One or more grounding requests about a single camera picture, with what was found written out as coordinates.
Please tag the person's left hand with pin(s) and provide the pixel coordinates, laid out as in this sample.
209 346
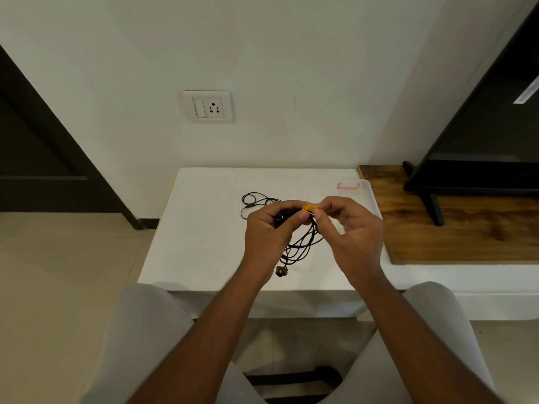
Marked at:
265 244

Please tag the wooden cabinet top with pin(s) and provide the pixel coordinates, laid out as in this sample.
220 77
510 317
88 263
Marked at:
463 239

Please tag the black stool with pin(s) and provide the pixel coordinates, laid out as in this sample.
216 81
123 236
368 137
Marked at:
294 378

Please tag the dark brown door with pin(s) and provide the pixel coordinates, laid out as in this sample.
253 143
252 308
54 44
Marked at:
29 159

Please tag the person's right hand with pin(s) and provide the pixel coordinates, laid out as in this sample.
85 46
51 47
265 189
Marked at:
358 244

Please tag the person's left forearm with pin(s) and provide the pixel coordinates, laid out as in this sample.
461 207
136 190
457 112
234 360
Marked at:
198 345

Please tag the clear box with red clips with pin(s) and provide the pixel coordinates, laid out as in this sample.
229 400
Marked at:
366 193

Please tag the white wall socket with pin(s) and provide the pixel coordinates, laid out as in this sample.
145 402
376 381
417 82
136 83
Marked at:
209 107

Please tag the black door frame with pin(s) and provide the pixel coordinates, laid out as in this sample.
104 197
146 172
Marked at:
80 164

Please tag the black television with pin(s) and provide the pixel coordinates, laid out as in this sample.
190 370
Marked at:
488 143

